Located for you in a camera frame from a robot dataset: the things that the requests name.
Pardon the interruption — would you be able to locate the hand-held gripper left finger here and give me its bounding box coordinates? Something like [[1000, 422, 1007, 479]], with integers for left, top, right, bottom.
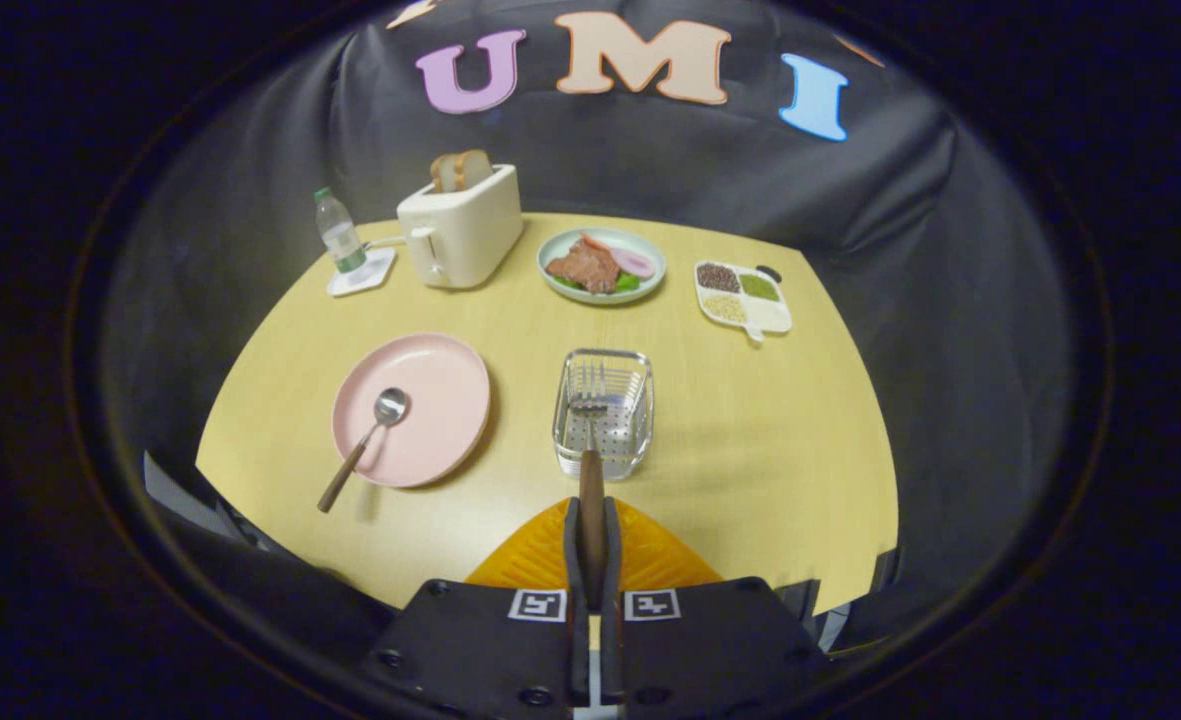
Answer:
[[360, 497, 593, 717]]

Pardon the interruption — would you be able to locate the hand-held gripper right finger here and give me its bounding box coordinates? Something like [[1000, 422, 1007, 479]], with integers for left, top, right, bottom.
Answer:
[[600, 497, 833, 717]]

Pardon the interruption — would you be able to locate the wooden handled metal fork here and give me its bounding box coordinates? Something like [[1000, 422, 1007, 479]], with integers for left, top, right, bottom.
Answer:
[[569, 360, 611, 613]]

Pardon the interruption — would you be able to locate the wooden handled metal spoon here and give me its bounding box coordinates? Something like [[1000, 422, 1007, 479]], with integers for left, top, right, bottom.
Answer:
[[316, 387, 412, 515]]

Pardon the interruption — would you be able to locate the clear cutlery drainer basket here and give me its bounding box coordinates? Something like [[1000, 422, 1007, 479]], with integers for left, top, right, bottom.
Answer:
[[552, 348, 655, 482]]

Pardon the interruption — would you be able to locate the pink round plate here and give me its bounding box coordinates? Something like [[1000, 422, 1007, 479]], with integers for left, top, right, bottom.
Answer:
[[331, 333, 492, 491]]

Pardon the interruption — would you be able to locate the grey mesh chair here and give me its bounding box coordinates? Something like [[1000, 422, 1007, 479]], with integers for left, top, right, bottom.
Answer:
[[143, 450, 283, 557]]

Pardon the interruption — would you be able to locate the white divided condiment dish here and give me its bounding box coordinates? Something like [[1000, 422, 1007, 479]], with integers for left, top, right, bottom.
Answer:
[[693, 260, 794, 344]]

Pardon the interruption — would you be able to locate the brown meat slice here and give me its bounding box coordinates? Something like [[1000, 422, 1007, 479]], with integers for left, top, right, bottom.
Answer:
[[546, 240, 623, 295]]

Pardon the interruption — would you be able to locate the white square coaster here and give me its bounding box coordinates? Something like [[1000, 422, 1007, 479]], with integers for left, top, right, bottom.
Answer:
[[326, 247, 397, 298]]

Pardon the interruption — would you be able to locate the pale green food plate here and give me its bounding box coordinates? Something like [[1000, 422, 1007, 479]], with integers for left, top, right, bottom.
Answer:
[[536, 226, 668, 306]]

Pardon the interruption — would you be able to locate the white toaster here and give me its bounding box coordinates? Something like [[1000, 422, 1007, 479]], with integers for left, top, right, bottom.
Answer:
[[396, 164, 525, 291]]

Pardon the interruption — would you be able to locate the black backdrop cloth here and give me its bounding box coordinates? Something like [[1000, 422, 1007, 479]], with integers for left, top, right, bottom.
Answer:
[[98, 0, 1079, 611]]

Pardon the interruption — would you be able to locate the clear plastic water bottle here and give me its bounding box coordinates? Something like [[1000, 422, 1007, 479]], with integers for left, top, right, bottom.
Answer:
[[313, 187, 368, 276]]

